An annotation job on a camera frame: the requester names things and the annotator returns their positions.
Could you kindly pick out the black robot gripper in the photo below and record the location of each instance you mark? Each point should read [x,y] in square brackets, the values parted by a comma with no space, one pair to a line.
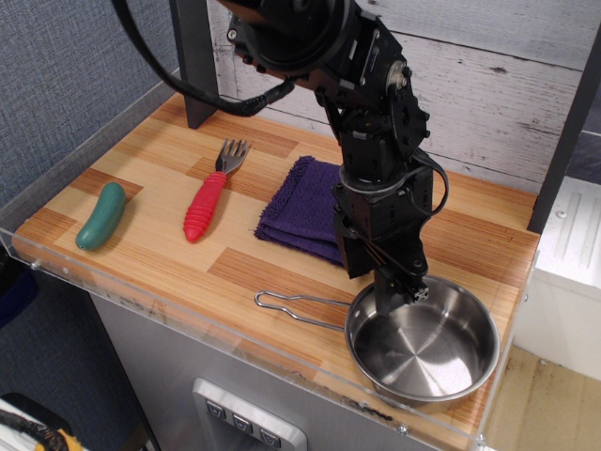
[373,230]

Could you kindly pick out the stainless steel saucepan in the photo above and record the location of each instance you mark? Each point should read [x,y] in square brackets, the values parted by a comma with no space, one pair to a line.
[432,355]

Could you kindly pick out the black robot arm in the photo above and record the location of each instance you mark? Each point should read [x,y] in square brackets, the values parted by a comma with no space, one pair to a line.
[357,70]

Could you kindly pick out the folded violet cloth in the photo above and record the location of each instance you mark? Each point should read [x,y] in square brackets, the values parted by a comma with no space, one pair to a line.
[300,215]

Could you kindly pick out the white cabinet on right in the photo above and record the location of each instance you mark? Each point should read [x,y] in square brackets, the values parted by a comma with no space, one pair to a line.
[559,319]

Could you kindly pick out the silver water dispenser panel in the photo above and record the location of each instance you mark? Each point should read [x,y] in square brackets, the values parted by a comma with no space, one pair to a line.
[246,417]

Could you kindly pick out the silver toy fridge cabinet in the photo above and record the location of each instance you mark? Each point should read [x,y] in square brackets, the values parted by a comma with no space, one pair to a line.
[197,376]

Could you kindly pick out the green toy cucumber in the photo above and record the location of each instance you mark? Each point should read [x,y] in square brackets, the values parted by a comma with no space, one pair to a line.
[104,219]

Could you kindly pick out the yellow object at corner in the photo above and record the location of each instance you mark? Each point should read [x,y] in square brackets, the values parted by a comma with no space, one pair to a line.
[60,441]

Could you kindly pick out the red handled toy fork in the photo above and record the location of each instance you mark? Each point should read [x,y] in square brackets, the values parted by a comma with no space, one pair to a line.
[199,214]

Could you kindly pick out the dark grey right post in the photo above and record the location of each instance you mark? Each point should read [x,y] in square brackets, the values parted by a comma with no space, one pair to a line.
[573,126]

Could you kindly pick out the dark grey post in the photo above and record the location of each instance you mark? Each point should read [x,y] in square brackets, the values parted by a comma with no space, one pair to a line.
[194,44]
[573,126]

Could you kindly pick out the dark grey left post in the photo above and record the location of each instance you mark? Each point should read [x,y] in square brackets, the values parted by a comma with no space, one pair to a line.
[194,44]

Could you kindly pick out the clear acrylic guard rail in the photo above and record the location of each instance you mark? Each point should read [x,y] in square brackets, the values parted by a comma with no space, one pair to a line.
[160,164]

